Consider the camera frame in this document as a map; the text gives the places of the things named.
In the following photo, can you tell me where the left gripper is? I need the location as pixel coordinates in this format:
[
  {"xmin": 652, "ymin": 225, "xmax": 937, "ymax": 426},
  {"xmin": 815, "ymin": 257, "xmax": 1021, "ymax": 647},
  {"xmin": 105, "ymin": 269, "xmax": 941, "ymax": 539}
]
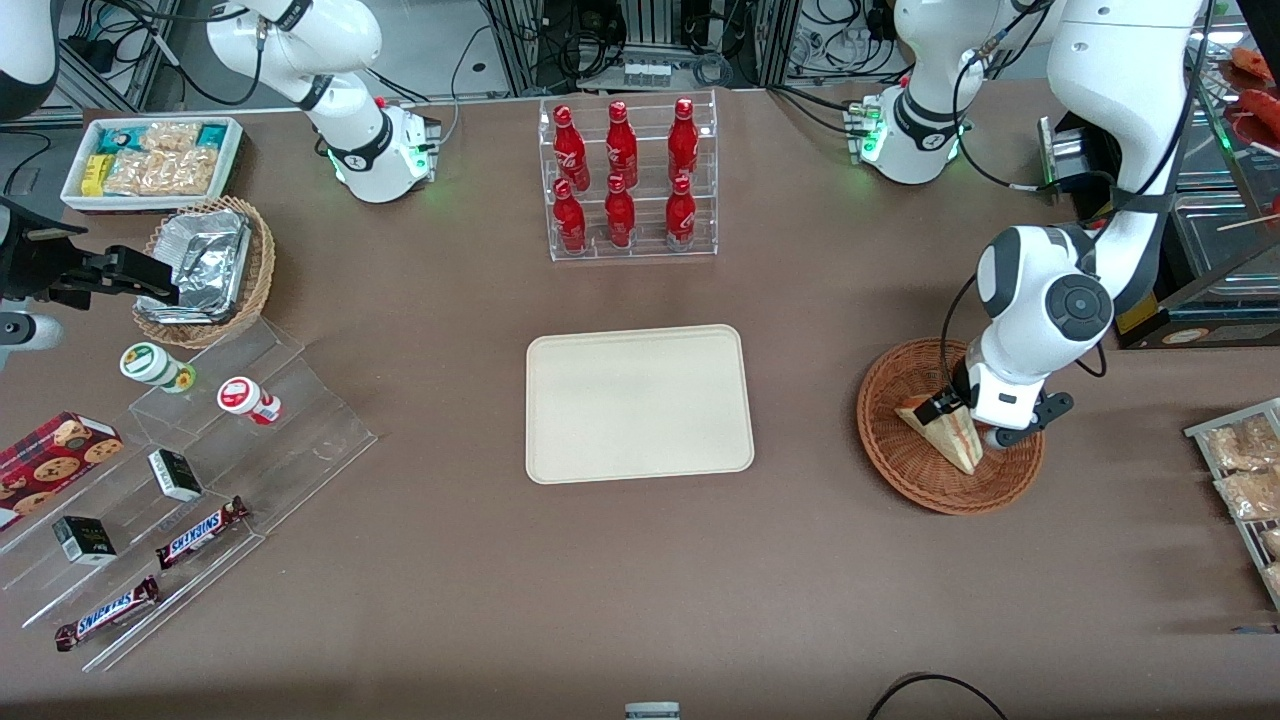
[{"xmin": 920, "ymin": 350, "xmax": 1048, "ymax": 433}]

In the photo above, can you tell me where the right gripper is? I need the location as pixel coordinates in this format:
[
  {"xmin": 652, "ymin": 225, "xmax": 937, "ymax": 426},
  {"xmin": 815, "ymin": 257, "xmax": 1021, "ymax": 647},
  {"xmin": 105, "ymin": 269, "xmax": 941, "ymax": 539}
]
[{"xmin": 0, "ymin": 198, "xmax": 182, "ymax": 312}]

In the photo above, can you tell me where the triangular sandwich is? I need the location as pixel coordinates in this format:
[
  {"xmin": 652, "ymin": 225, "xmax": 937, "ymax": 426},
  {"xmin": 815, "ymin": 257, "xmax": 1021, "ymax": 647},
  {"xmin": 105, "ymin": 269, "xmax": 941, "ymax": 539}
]
[{"xmin": 895, "ymin": 395, "xmax": 986, "ymax": 477}]

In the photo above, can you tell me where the round brown wicker basket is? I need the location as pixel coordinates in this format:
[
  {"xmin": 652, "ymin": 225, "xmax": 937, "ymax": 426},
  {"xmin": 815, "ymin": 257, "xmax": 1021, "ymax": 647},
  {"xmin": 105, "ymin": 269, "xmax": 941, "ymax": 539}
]
[{"xmin": 856, "ymin": 338, "xmax": 1046, "ymax": 516}]

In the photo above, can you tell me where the light wicker basket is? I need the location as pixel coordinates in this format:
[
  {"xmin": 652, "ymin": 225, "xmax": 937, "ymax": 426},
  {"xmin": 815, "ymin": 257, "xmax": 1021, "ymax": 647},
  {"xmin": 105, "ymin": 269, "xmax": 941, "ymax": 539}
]
[{"xmin": 132, "ymin": 195, "xmax": 277, "ymax": 350}]

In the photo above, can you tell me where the silver metal snack tray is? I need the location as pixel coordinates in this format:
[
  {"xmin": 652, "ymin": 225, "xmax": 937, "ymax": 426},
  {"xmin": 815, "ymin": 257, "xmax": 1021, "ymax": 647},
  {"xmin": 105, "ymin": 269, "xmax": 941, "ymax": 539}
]
[{"xmin": 1185, "ymin": 398, "xmax": 1280, "ymax": 611}]

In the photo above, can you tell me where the beige plastic tray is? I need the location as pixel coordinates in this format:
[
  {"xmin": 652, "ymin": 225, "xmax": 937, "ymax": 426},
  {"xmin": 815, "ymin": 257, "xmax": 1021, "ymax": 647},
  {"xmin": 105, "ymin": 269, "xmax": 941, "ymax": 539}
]
[{"xmin": 526, "ymin": 324, "xmax": 755, "ymax": 486}]

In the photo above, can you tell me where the green lid yogurt cup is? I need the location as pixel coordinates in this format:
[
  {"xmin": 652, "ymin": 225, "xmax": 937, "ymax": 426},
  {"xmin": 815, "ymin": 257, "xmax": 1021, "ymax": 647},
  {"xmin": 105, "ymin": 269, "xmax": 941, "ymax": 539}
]
[{"xmin": 120, "ymin": 342, "xmax": 197, "ymax": 395}]

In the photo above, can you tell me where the white rectangular snack bin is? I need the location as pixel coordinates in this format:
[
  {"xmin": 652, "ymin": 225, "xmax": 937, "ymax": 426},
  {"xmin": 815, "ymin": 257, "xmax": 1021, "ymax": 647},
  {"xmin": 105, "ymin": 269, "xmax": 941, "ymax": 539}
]
[{"xmin": 60, "ymin": 116, "xmax": 246, "ymax": 214}]

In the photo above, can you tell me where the aluminium foil container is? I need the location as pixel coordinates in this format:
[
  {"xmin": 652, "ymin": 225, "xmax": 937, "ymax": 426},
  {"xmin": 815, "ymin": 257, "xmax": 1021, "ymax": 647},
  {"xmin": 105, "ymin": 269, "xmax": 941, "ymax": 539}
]
[{"xmin": 138, "ymin": 209, "xmax": 253, "ymax": 325}]

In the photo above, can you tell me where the large rice cracker bag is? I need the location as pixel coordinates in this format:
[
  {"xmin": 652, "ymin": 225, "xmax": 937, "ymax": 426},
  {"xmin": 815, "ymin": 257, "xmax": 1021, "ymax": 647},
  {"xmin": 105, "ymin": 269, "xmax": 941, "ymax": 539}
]
[{"xmin": 103, "ymin": 148, "xmax": 219, "ymax": 197}]

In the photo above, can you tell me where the small rice cracker bag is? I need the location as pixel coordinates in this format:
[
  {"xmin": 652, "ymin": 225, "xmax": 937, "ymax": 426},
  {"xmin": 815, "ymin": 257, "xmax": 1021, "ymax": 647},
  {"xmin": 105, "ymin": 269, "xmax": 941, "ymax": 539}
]
[{"xmin": 138, "ymin": 121, "xmax": 203, "ymax": 153}]

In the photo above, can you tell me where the red lid yogurt cup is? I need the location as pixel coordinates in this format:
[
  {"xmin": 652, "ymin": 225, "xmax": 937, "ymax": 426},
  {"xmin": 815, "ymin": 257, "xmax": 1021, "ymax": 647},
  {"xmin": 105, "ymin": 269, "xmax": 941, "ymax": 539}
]
[{"xmin": 217, "ymin": 376, "xmax": 284, "ymax": 427}]

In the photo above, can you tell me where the red cookie box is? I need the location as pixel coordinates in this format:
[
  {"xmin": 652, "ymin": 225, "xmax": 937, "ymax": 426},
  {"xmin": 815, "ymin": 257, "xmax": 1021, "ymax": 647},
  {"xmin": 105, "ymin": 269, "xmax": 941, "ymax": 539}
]
[{"xmin": 0, "ymin": 411, "xmax": 126, "ymax": 532}]

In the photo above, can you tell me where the small black box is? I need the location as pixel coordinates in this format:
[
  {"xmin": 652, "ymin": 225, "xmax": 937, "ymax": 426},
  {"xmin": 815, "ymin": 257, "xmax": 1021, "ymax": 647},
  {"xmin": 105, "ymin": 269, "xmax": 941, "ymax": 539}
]
[
  {"xmin": 148, "ymin": 448, "xmax": 204, "ymax": 503},
  {"xmin": 52, "ymin": 515, "xmax": 118, "ymax": 567}
]

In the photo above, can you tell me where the clear acrylic stepped stand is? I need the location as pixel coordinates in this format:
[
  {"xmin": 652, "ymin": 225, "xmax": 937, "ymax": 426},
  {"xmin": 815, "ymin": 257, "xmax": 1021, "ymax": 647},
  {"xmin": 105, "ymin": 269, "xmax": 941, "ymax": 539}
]
[{"xmin": 0, "ymin": 317, "xmax": 379, "ymax": 674}]

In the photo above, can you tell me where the snickers chocolate bar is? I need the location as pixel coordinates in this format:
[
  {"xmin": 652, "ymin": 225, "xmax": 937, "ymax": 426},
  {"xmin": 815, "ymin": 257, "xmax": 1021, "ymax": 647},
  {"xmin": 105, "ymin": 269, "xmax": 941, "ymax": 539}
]
[
  {"xmin": 55, "ymin": 575, "xmax": 162, "ymax": 653},
  {"xmin": 155, "ymin": 496, "xmax": 252, "ymax": 571}
]

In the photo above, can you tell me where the black food warmer machine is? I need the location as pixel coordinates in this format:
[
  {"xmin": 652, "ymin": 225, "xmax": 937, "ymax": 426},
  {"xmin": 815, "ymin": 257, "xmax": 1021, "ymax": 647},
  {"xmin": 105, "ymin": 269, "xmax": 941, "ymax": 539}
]
[{"xmin": 1038, "ymin": 15, "xmax": 1280, "ymax": 351}]

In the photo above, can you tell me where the red cola bottle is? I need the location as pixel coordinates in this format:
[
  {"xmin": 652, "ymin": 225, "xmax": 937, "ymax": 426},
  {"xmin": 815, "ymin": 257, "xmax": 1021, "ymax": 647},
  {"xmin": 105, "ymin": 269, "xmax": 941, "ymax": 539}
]
[
  {"xmin": 553, "ymin": 104, "xmax": 591, "ymax": 193},
  {"xmin": 604, "ymin": 174, "xmax": 637, "ymax": 249},
  {"xmin": 668, "ymin": 97, "xmax": 700, "ymax": 187},
  {"xmin": 606, "ymin": 100, "xmax": 639, "ymax": 191},
  {"xmin": 553, "ymin": 178, "xmax": 588, "ymax": 253},
  {"xmin": 665, "ymin": 175, "xmax": 698, "ymax": 251}
]

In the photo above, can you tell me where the stainless steel pan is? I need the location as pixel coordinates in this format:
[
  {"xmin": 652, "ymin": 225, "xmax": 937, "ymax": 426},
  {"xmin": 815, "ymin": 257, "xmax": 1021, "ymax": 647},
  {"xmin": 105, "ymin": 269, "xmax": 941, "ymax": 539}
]
[
  {"xmin": 1170, "ymin": 193, "xmax": 1280, "ymax": 293},
  {"xmin": 1180, "ymin": 130, "xmax": 1251, "ymax": 193}
]

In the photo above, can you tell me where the clear acrylic bottle rack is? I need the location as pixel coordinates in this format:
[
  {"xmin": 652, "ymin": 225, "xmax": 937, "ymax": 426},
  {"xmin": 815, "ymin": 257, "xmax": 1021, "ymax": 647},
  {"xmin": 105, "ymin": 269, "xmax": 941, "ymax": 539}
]
[{"xmin": 538, "ymin": 88, "xmax": 719, "ymax": 263}]

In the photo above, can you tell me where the metal equipment rack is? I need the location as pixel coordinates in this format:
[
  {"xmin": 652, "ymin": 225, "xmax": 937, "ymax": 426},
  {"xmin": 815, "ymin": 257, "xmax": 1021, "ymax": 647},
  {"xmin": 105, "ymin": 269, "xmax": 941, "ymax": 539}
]
[{"xmin": 480, "ymin": 0, "xmax": 801, "ymax": 96}]

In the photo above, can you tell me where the black floor cable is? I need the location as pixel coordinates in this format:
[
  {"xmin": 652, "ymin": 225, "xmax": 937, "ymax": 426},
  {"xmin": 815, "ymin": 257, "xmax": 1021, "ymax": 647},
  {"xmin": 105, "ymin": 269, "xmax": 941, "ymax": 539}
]
[{"xmin": 865, "ymin": 672, "xmax": 1011, "ymax": 720}]

